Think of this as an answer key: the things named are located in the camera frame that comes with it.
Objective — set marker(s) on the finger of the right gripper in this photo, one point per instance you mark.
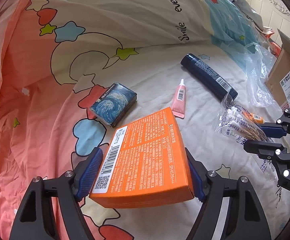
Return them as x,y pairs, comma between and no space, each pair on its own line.
277,129
276,153

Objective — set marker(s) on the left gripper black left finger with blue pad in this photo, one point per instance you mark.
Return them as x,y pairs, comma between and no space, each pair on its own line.
35,218

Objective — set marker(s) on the small orange tube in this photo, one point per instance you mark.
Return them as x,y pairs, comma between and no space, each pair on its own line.
254,118

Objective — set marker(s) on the clear packet of sticks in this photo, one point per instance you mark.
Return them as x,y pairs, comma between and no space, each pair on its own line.
231,122

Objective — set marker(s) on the pink tube with white cap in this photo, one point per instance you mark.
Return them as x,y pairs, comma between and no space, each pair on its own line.
178,104

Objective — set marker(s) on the orange cardboard box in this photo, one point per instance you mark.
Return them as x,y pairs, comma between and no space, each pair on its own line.
145,166

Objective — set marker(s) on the brown cardboard shipping box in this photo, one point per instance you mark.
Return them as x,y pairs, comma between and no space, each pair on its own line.
278,80

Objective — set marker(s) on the clear plastic bag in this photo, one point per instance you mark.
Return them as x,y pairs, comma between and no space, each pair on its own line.
258,77

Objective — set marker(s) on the orange white plastic wrapper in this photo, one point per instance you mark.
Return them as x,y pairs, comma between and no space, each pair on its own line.
266,34

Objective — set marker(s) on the dark blue bottle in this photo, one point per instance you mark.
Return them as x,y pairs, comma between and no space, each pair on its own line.
209,77

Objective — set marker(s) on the white carved headboard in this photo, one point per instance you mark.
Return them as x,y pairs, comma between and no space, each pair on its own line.
274,14

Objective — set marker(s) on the starry night card box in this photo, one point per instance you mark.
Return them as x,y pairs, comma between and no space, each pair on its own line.
113,104

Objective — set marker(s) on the cartoon star print duvet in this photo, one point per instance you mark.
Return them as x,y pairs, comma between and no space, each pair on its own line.
58,56

